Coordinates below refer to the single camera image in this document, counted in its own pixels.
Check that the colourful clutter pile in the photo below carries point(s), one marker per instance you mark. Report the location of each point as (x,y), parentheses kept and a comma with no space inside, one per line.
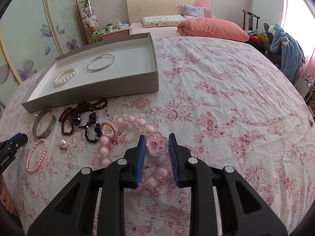
(258,38)

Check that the white mug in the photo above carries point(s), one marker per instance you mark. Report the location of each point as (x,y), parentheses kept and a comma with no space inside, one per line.
(109,27)

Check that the clear cylinder of plush toys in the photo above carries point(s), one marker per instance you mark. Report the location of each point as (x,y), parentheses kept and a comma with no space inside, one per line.
(89,19)

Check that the flower print wardrobe doors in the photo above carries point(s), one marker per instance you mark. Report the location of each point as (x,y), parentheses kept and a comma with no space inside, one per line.
(29,29)

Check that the thin silver bangle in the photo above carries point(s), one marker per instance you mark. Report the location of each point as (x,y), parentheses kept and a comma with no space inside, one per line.
(99,57)

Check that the black office chair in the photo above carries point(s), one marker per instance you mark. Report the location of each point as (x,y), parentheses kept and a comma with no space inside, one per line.
(267,29)

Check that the blue fleece garment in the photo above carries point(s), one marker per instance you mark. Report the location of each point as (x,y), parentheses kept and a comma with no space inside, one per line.
(288,51)

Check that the grey cardboard box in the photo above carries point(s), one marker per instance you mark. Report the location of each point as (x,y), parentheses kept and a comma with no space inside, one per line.
(98,93)

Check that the pink and white nightstand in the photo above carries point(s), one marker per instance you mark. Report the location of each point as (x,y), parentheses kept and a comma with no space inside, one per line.
(114,35)

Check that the cartoon print pillow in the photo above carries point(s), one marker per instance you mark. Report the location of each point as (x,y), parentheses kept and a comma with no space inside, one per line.
(162,21)

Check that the plain pink mattress sheet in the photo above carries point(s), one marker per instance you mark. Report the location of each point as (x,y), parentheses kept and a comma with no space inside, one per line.
(147,30)

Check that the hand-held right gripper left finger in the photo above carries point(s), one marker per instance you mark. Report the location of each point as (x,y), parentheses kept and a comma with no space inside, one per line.
(140,162)

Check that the dark wooden chair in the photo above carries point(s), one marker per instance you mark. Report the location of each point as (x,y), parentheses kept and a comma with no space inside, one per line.
(246,19)

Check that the cream and pink headboard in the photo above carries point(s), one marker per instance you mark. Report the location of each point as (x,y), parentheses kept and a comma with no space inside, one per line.
(157,5)

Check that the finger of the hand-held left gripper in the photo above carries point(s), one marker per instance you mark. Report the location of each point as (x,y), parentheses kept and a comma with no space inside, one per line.
(18,140)

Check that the purple print pillow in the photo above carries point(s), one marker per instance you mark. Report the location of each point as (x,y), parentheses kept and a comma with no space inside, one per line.
(194,11)

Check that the pink curtain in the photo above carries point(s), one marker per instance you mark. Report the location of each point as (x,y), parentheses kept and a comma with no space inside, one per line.
(285,5)

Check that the salmon duvet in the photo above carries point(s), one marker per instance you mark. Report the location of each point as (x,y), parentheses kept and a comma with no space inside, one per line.
(211,28)

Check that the person's left hand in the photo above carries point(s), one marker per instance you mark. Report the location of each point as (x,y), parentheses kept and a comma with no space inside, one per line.
(5,194)

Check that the floral pink bedsheet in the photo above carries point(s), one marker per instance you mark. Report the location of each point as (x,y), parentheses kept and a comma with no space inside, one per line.
(221,91)

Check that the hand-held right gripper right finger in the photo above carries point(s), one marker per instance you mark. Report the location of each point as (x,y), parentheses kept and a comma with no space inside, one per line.
(173,162)

